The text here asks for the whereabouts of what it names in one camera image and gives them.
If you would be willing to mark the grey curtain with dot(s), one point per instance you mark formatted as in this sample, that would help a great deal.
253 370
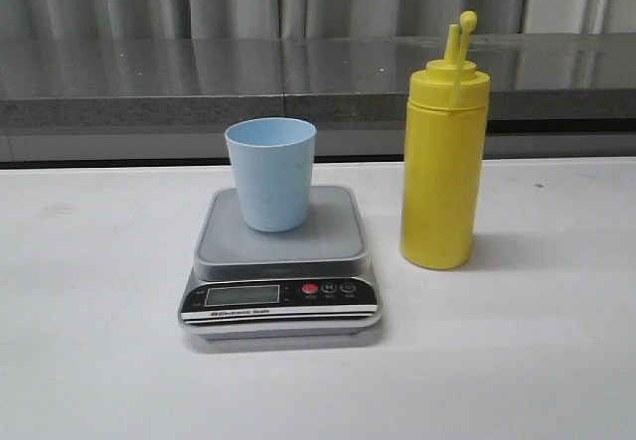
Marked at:
296 19

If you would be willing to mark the yellow squeeze bottle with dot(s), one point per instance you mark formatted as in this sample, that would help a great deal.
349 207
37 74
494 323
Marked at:
445 127

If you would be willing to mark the silver digital kitchen scale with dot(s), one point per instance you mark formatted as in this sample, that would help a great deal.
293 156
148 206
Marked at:
316 279

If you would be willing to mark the light blue plastic cup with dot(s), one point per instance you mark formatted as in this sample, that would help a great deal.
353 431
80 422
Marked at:
272 162

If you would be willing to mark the grey stone counter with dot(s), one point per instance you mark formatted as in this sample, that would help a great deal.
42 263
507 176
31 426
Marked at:
86 103

